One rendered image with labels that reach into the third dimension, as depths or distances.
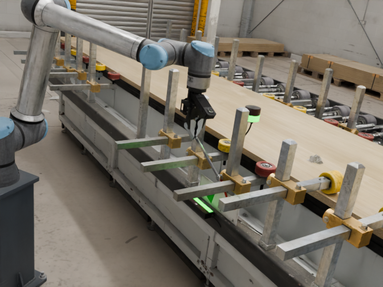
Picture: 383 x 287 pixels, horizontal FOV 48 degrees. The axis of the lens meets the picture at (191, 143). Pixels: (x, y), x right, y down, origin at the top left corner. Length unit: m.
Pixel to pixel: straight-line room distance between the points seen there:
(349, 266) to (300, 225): 0.24
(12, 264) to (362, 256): 1.55
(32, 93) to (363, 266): 1.50
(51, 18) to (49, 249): 1.42
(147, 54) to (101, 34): 0.20
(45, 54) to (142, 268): 1.28
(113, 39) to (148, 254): 1.45
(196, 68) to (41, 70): 0.72
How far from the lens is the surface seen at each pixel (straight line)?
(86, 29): 1.65
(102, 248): 2.67
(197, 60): 1.61
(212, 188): 1.56
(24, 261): 2.32
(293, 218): 1.76
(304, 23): 10.84
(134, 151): 2.30
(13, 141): 2.03
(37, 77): 2.01
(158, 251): 2.67
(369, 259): 1.58
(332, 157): 1.98
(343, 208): 1.30
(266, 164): 1.71
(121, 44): 1.58
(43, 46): 1.95
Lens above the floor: 1.56
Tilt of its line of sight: 21 degrees down
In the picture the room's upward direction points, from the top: 8 degrees clockwise
